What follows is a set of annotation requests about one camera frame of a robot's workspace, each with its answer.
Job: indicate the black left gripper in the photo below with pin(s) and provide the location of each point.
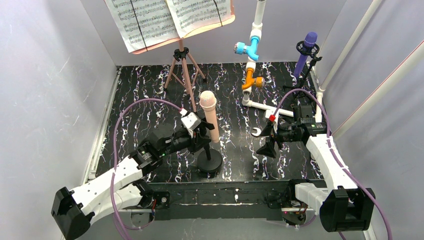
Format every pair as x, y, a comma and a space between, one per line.
200, 134

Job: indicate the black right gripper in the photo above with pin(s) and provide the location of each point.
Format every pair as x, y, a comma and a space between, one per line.
275, 134

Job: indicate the black round-base mic stand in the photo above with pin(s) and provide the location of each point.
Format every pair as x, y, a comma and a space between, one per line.
209, 160

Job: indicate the pink microphone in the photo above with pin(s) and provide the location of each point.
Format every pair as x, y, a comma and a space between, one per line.
208, 102

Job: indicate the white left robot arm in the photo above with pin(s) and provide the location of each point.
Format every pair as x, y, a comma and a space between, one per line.
75, 210

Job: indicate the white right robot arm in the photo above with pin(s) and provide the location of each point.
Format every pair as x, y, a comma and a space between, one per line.
342, 206

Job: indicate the silver open-end wrench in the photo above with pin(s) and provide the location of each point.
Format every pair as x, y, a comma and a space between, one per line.
256, 132

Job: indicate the black tripod mic stand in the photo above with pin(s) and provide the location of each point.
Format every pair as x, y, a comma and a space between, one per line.
302, 82

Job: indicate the orange pipe valve fitting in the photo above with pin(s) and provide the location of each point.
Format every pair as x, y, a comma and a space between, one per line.
252, 81

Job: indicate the pink tripod music stand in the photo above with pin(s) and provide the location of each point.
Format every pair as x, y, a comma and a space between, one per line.
181, 54

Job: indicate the purple microphone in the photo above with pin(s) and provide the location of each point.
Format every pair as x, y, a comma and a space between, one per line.
307, 48

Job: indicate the sheet music book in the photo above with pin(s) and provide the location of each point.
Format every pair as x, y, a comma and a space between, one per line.
149, 24

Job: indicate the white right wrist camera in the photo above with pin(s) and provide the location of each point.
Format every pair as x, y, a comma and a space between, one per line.
270, 117

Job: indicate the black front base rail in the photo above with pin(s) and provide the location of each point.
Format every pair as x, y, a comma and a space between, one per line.
215, 198

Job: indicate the white PVC pipe frame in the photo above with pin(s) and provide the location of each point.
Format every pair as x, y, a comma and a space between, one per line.
256, 30

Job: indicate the white wall pipe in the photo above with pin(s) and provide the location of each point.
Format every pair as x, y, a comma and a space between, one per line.
351, 41

